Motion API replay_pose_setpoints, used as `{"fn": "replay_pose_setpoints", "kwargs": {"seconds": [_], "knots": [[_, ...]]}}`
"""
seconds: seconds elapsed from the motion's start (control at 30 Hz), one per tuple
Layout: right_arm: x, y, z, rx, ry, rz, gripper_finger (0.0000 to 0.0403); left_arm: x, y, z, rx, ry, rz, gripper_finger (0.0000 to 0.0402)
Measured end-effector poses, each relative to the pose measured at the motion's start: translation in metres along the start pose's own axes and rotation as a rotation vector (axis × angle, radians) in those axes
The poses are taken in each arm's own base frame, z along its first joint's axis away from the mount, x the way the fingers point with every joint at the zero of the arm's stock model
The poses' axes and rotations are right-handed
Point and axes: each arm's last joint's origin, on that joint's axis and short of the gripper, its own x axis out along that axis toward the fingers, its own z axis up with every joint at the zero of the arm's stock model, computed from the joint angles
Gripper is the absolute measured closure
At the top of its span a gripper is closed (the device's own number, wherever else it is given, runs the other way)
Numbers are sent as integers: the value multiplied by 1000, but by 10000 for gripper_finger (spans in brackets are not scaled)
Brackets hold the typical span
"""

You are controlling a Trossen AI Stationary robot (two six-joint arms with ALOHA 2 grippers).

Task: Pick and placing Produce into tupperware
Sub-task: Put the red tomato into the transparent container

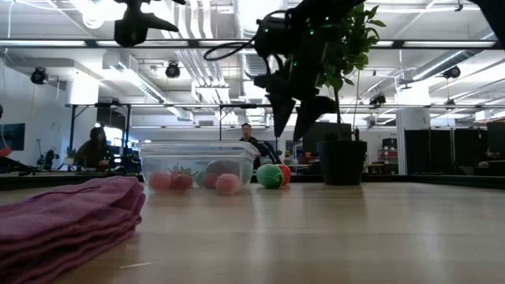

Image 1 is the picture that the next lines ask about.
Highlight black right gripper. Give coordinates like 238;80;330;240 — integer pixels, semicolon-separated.
253;8;339;144

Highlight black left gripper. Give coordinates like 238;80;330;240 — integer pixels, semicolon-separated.
113;0;187;49

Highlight brown toy kiwi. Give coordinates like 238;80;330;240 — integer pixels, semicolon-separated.
204;159;241;178

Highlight small pink toy fruit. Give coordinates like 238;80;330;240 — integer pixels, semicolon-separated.
148;171;173;192
215;173;241;196

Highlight red toy strawberry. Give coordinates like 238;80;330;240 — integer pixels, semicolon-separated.
203;172;220;189
170;167;194;191

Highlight clear plastic tupperware container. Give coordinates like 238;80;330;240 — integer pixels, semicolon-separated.
138;140;261;195

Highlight black computer monitor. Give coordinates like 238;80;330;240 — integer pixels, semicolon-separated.
302;121;353;155

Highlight person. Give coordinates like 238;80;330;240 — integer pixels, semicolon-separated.
238;122;270;170
73;125;116;173

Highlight red toy tomato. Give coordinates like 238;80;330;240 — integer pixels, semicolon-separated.
275;163;292;186

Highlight black plant pot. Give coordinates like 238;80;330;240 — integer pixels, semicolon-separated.
315;140;368;186

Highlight green toy pepper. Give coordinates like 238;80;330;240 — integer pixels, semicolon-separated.
256;163;285;189

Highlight green leafy plant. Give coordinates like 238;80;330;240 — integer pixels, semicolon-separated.
315;3;387;143

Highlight black partition panels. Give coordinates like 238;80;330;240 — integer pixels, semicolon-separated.
404;128;488;175

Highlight folded purple cloth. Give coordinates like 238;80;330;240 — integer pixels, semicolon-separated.
0;175;146;284

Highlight black aluminium table frame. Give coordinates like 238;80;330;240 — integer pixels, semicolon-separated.
0;171;505;191

